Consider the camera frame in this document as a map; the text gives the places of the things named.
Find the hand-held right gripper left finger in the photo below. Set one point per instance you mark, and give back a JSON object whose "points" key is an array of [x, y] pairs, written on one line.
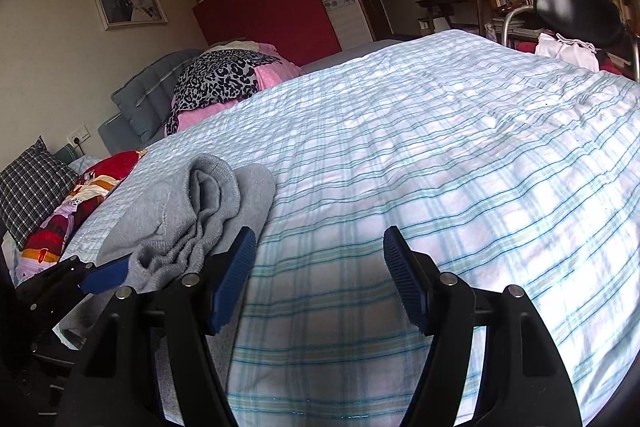
{"points": [[232, 282]]}

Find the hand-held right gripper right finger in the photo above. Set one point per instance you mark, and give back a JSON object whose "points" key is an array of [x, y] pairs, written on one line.
{"points": [[405, 282]]}

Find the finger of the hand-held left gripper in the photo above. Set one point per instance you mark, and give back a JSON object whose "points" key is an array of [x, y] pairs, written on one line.
{"points": [[107, 274]]}

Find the grey sweatshirt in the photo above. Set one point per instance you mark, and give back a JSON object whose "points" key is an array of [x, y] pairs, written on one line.
{"points": [[150, 207]]}

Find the colourful printed blanket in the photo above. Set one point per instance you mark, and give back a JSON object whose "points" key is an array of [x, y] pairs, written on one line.
{"points": [[65, 217]]}

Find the dark checked pillow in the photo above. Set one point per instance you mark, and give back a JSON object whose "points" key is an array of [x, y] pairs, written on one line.
{"points": [[35, 187]]}

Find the plaid bedsheet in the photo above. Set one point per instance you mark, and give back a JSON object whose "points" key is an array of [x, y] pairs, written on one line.
{"points": [[425, 132]]}

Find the grey padded headboard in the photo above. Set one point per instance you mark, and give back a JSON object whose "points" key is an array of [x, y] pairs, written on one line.
{"points": [[145, 97]]}

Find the leopard print cloth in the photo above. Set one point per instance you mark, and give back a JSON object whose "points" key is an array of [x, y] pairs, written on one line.
{"points": [[220, 77]]}

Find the pink blanket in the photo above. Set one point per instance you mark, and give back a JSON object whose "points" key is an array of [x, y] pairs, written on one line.
{"points": [[272, 77]]}

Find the white garment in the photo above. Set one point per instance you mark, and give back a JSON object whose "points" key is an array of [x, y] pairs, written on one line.
{"points": [[565, 49]]}

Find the red seat cushion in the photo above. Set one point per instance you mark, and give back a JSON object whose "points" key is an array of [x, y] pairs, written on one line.
{"points": [[617, 66]]}

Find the black office chair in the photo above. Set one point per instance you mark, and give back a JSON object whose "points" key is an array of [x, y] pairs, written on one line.
{"points": [[575, 14]]}

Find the white wall socket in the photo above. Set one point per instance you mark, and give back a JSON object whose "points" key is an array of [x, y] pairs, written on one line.
{"points": [[79, 134]]}

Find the framed wall photo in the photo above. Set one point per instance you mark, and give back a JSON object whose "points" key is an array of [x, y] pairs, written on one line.
{"points": [[130, 4]]}

